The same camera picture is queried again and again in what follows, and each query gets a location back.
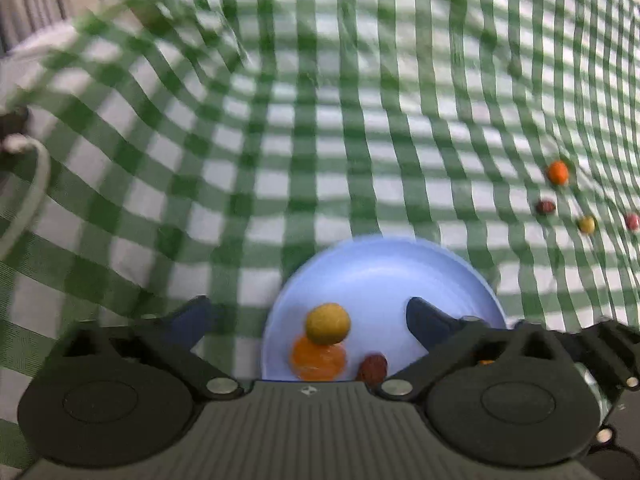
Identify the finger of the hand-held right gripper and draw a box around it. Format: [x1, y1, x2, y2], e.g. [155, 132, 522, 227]
[570, 317, 640, 392]

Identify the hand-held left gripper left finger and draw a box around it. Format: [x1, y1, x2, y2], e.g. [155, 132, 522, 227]
[47, 295, 245, 402]

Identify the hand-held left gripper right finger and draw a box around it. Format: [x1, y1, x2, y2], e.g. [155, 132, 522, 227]
[375, 297, 573, 402]

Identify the light blue plate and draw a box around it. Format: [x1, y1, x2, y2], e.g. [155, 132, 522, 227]
[260, 235, 509, 386]

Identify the large orange cherry tomato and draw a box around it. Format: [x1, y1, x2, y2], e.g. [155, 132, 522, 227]
[290, 335, 347, 382]

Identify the green checkered tablecloth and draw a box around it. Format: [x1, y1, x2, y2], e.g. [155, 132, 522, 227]
[0, 0, 640, 468]

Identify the black smartphone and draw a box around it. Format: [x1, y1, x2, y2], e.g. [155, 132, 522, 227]
[0, 106, 30, 138]

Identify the grey curtain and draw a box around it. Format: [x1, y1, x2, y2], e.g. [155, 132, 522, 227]
[0, 0, 73, 56]

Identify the white charging cable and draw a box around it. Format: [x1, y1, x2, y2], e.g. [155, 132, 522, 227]
[0, 132, 52, 261]

